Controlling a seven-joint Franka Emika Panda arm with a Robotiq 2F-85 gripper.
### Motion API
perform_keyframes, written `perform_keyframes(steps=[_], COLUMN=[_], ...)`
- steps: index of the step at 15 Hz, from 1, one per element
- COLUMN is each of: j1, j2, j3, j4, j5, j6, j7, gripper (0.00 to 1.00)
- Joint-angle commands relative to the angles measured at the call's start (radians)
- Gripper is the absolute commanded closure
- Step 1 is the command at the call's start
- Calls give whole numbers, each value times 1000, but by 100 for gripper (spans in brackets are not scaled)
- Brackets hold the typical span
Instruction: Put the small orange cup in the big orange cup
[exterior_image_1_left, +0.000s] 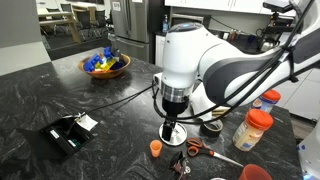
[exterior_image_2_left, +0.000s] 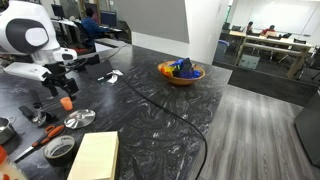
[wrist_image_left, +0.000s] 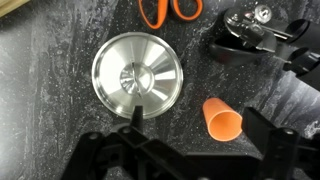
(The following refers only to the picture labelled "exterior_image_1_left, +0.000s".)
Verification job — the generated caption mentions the small orange cup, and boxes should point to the small orange cup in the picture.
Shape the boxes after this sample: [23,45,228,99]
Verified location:
[149,139,164,159]

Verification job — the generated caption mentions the stainless steel refrigerator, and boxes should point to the stainless steel refrigerator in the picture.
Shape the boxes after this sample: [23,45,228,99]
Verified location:
[110,0,153,63]

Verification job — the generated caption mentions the black cable on counter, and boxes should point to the black cable on counter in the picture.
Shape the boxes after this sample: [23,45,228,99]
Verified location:
[83,84,156,115]

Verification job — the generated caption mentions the colourful toy blocks pile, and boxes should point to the colourful toy blocks pile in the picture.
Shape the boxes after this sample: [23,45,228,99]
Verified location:
[82,46,127,73]

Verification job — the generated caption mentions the black coffee machine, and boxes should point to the black coffee machine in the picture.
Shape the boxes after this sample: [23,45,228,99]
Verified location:
[255,9,296,53]

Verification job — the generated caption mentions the Coffee mate bottle red label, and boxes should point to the Coffee mate bottle red label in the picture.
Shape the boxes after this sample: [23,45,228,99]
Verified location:
[232,108,275,153]

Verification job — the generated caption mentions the orange handled scissors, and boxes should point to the orange handled scissors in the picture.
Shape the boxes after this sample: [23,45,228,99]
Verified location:
[185,137,245,168]

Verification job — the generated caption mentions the black counter outlet box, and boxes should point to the black counter outlet box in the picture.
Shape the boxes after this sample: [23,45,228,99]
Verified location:
[16,114,98,165]

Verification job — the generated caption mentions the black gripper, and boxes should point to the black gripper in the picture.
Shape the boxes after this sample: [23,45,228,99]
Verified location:
[161,98,189,142]

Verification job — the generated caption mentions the big orange cup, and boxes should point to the big orange cup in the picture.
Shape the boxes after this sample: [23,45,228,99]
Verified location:
[237,163,274,180]

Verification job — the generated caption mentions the small black clamp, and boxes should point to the small black clamp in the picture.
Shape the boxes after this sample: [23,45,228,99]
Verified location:
[168,150,192,180]

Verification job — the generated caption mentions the white paper tag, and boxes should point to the white paper tag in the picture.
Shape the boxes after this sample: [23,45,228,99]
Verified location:
[75,112,100,132]

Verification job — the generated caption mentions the creamer bottle blue label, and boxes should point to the creamer bottle blue label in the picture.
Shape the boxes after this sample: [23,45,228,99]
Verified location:
[251,89,282,115]

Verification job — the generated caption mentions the blue spray bottle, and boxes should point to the blue spray bottle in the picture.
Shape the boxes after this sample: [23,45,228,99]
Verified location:
[161,14,170,34]

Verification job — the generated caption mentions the long wooden table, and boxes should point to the long wooden table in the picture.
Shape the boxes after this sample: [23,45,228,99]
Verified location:
[36,8,82,45]

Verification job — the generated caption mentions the wooden bowl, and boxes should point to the wooden bowl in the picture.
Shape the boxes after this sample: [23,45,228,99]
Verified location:
[77,53,132,80]

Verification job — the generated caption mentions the black tape roll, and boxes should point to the black tape roll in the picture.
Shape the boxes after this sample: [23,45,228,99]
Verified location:
[199,118,225,139]

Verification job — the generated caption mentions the round steel pot lid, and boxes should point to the round steel pot lid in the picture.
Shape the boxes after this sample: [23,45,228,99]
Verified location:
[158,121,189,147]

